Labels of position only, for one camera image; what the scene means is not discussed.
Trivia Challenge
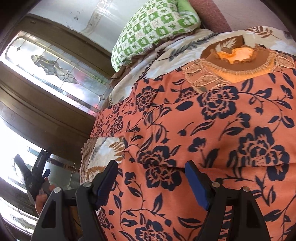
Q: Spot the green checkered pillow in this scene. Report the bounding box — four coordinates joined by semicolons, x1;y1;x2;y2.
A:
111;0;201;72

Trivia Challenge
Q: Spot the wooden stained glass door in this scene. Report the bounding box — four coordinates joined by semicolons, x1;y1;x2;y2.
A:
0;13;117;239

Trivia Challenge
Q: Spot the orange floral blouse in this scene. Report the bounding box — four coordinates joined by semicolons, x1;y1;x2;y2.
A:
91;46;295;240

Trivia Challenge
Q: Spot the leaf pattern blanket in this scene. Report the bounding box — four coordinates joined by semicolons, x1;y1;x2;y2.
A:
79;25;296;183

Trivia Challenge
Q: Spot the person left hand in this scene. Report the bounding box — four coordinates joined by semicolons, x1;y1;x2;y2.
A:
35;177;55;216

